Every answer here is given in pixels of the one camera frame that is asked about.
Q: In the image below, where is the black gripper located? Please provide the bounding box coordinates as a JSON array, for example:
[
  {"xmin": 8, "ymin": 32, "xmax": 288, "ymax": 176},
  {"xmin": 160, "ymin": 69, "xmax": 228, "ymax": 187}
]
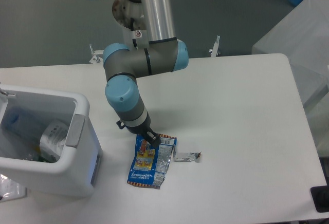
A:
[{"xmin": 116, "ymin": 118, "xmax": 161, "ymax": 146}]

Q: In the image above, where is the blue snack wrapper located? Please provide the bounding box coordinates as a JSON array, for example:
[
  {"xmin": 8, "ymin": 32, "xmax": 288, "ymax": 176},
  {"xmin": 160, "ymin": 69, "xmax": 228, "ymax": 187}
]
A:
[{"xmin": 127, "ymin": 134, "xmax": 201, "ymax": 189}]

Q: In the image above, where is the white plastic bag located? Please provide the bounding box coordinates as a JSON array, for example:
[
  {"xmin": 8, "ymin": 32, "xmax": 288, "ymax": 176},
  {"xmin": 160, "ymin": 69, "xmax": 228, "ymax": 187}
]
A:
[{"xmin": 40, "ymin": 119, "xmax": 69, "ymax": 163}]

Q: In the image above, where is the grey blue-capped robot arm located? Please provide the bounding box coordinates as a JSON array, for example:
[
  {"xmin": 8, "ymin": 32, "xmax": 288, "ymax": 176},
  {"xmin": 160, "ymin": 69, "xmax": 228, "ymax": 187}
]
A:
[{"xmin": 103, "ymin": 0, "xmax": 189, "ymax": 148}]

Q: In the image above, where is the white open trash can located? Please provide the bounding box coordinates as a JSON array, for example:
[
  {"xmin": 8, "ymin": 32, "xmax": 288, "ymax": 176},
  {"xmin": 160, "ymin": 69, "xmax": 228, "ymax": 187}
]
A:
[{"xmin": 1, "ymin": 84, "xmax": 102, "ymax": 197}]

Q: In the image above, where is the metal table clamp bolt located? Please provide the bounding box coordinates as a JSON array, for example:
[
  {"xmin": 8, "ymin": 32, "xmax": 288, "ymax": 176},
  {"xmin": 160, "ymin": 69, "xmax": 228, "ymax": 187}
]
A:
[{"xmin": 209, "ymin": 35, "xmax": 221, "ymax": 58}]

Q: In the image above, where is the clear plastic sheet under bin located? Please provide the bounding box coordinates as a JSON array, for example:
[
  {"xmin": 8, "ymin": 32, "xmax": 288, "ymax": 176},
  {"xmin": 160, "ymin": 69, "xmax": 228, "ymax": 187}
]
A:
[{"xmin": 1, "ymin": 174, "xmax": 27, "ymax": 202}]

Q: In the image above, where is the black device at table edge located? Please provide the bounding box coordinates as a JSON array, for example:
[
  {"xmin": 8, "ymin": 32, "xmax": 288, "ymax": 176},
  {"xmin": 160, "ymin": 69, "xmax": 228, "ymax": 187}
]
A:
[{"xmin": 310, "ymin": 185, "xmax": 329, "ymax": 213}]

